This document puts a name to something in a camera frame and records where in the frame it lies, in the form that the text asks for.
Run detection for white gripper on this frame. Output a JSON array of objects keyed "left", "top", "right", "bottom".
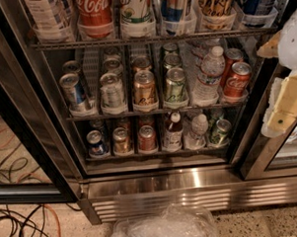
[{"left": 257, "top": 31, "right": 297, "bottom": 138}]

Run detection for brown tea plastic bottle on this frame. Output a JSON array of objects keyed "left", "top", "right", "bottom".
[{"left": 163, "top": 112, "right": 183, "bottom": 152}]

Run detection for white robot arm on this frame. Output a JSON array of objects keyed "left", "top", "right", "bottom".
[{"left": 258, "top": 9, "right": 297, "bottom": 138}]

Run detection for gold black can top shelf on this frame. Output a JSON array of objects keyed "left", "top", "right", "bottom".
[{"left": 197, "top": 0, "right": 233, "bottom": 30}]

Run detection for clear water bottle middle shelf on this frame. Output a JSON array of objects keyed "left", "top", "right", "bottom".
[{"left": 192, "top": 46, "right": 225, "bottom": 107}]

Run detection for clear water bottle shelf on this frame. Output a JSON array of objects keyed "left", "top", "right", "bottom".
[
  {"left": 184, "top": 115, "right": 208, "bottom": 150},
  {"left": 192, "top": 46, "right": 225, "bottom": 107}
]

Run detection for green can bottom shelf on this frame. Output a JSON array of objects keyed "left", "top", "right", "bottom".
[{"left": 208, "top": 119, "right": 232, "bottom": 146}]

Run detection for green can shelf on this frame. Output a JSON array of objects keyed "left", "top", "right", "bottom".
[
  {"left": 208, "top": 119, "right": 232, "bottom": 146},
  {"left": 164, "top": 68, "right": 186, "bottom": 103}
]

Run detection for green can middle shelf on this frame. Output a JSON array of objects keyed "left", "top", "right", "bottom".
[{"left": 164, "top": 68, "right": 186, "bottom": 103}]

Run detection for right glass fridge door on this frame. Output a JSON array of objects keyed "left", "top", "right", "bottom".
[{"left": 236, "top": 67, "right": 297, "bottom": 181}]

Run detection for glass fridge door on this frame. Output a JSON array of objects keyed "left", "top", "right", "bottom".
[
  {"left": 0, "top": 86, "right": 77, "bottom": 204},
  {"left": 236, "top": 67, "right": 297, "bottom": 181}
]

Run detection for blue silver can top shelf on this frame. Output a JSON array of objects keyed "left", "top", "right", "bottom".
[{"left": 160, "top": 0, "right": 191, "bottom": 36}]

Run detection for blue silver can shelf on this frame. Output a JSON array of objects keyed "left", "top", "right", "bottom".
[
  {"left": 160, "top": 0, "right": 191, "bottom": 36},
  {"left": 59, "top": 73, "right": 91, "bottom": 112}
]

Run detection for clear water bottle bottom shelf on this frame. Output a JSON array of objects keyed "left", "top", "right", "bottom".
[{"left": 184, "top": 115, "right": 208, "bottom": 150}]

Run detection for gold can middle shelf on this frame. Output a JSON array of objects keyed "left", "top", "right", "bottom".
[{"left": 134, "top": 70, "right": 157, "bottom": 106}]

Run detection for white green bottle top shelf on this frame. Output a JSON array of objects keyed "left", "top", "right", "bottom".
[{"left": 119, "top": 0, "right": 151, "bottom": 27}]

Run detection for stainless steel fridge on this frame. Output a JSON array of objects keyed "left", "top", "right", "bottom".
[{"left": 0, "top": 0, "right": 297, "bottom": 224}]

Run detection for red can bottom shelf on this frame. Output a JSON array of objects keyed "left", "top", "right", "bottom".
[{"left": 137, "top": 125, "right": 157, "bottom": 152}]

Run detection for white silver can middle shelf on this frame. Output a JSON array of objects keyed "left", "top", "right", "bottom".
[{"left": 100, "top": 73, "right": 125, "bottom": 115}]

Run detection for gold can bottom shelf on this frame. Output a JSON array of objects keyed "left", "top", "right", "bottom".
[{"left": 112, "top": 127, "right": 132, "bottom": 154}]

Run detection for red coca-cola bottle top shelf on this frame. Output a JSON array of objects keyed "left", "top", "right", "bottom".
[{"left": 75, "top": 0, "right": 112, "bottom": 39}]

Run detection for blue pepsi can bottom shelf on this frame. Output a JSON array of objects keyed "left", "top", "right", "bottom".
[{"left": 86, "top": 129, "right": 109, "bottom": 157}]

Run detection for blue silver can middle shelf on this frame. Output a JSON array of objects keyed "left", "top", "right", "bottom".
[{"left": 59, "top": 73, "right": 91, "bottom": 112}]

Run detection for white labelled bottle top shelf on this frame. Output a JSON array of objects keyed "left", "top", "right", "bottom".
[{"left": 24, "top": 0, "right": 74, "bottom": 43}]

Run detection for left glass fridge door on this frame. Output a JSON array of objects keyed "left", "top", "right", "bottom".
[{"left": 0, "top": 86, "right": 77, "bottom": 204}]

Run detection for red coca-cola can rear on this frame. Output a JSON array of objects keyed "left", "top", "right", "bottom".
[{"left": 220, "top": 47, "right": 244, "bottom": 88}]

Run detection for red coca-cola can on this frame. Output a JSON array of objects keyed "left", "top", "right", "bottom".
[
  {"left": 220, "top": 47, "right": 244, "bottom": 88},
  {"left": 222, "top": 62, "right": 252, "bottom": 98}
]

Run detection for red coca-cola can front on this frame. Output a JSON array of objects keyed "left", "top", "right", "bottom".
[{"left": 222, "top": 62, "right": 252, "bottom": 98}]

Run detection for crumpled clear plastic bag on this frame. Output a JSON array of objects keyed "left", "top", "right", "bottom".
[{"left": 111, "top": 204, "right": 219, "bottom": 237}]

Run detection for black and orange floor cables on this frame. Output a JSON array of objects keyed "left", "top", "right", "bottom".
[{"left": 0, "top": 201, "right": 83, "bottom": 237}]

